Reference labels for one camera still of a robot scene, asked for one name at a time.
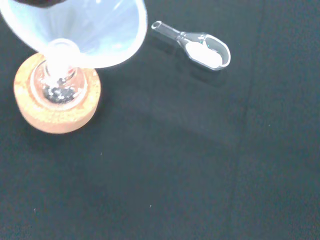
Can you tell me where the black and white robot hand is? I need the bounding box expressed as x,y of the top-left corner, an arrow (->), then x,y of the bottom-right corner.
13,0 -> 63,8

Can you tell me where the translucent plastic funnel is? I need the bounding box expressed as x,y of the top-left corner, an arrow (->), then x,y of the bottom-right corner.
0,0 -> 149,81

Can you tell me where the round-bottom glass flask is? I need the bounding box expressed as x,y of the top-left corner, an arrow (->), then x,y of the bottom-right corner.
30,58 -> 89,111

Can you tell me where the black bench cloth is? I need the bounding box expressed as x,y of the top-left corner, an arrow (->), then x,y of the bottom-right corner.
0,0 -> 320,240

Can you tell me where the cork ring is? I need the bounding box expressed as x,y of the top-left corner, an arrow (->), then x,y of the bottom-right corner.
13,51 -> 102,135

